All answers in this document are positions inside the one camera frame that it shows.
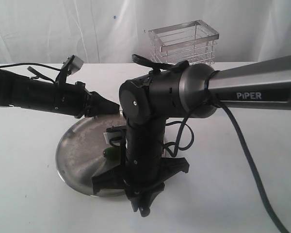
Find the wire cutlery rack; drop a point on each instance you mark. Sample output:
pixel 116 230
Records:
pixel 194 41

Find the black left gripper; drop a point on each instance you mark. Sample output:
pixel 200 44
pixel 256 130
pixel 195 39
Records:
pixel 93 104

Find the white backdrop curtain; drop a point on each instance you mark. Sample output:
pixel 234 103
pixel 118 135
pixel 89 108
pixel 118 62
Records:
pixel 110 31

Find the round steel plate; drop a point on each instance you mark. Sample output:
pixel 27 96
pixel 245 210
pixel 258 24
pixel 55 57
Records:
pixel 79 154

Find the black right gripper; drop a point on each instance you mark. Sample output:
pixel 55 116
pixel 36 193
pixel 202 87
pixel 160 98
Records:
pixel 141 194

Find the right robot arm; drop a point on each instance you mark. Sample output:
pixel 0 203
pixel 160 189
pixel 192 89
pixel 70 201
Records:
pixel 184 91

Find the green cucumber piece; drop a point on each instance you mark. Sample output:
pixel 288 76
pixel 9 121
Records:
pixel 111 153

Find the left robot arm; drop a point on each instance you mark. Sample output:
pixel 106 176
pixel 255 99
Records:
pixel 61 98

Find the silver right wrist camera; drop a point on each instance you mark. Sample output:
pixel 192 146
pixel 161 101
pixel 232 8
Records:
pixel 114 134

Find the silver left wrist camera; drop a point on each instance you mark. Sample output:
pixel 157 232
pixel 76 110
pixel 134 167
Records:
pixel 74 65

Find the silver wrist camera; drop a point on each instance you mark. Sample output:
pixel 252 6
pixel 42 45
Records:
pixel 74 65
pixel 114 134

